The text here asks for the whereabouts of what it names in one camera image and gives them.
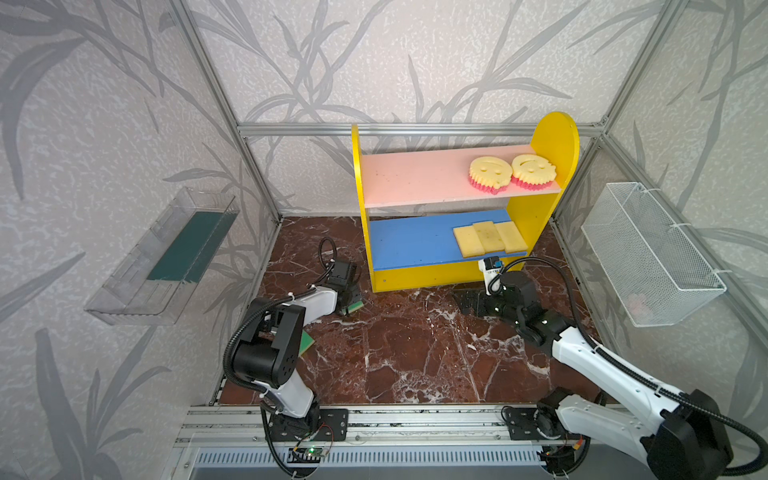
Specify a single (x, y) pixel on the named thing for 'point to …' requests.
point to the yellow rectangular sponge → (511, 237)
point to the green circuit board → (305, 455)
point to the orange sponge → (468, 241)
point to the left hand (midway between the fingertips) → (356, 284)
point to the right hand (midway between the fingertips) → (465, 281)
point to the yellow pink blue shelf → (422, 251)
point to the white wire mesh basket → (655, 271)
